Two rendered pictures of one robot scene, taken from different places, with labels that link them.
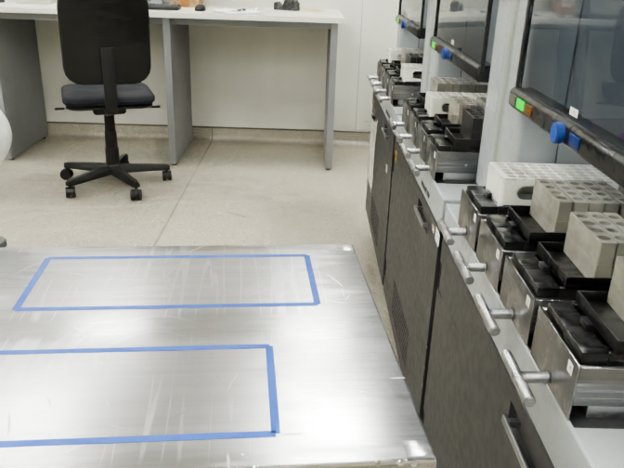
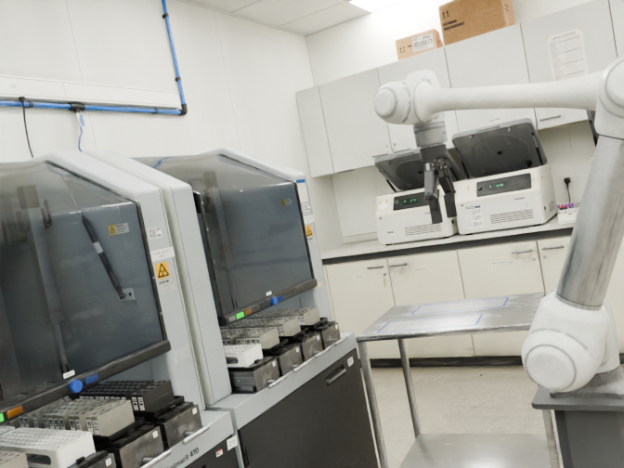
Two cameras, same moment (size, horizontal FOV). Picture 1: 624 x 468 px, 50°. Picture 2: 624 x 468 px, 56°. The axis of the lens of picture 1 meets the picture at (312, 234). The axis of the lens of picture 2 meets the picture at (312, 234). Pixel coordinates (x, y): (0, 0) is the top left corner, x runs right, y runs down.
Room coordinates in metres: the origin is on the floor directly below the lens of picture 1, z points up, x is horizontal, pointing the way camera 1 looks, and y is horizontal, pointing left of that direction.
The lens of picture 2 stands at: (2.65, 0.94, 1.31)
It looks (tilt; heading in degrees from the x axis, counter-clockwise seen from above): 3 degrees down; 212
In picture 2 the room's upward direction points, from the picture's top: 11 degrees counter-clockwise
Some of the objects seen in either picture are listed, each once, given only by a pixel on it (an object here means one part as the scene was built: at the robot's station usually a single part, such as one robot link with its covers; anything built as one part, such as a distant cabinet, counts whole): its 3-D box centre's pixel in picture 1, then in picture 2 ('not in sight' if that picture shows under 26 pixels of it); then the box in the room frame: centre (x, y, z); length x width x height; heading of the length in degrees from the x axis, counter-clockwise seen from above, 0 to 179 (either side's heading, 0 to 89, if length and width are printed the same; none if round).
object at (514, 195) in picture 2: not in sight; (501, 175); (-1.48, -0.04, 1.24); 0.62 x 0.56 x 0.69; 1
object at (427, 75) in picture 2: not in sight; (422, 97); (1.03, 0.38, 1.54); 0.13 x 0.11 x 0.16; 174
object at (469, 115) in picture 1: (471, 125); (156, 396); (1.53, -0.36, 0.85); 0.12 x 0.02 x 0.06; 1
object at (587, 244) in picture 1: (588, 247); (290, 328); (0.83, -0.37, 0.85); 0.12 x 0.02 x 0.06; 0
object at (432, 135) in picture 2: not in sight; (430, 136); (1.02, 0.38, 1.43); 0.09 x 0.09 x 0.06
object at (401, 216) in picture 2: not in sight; (422, 193); (-1.46, -0.62, 1.22); 0.62 x 0.56 x 0.64; 179
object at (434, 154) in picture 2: not in sight; (435, 162); (1.02, 0.38, 1.36); 0.08 x 0.07 x 0.09; 1
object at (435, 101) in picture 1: (481, 107); (39, 449); (1.84, -0.45, 0.83); 0.30 x 0.10 x 0.06; 91
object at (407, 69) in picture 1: (444, 75); not in sight; (2.40, -0.44, 0.83); 0.30 x 0.10 x 0.06; 91
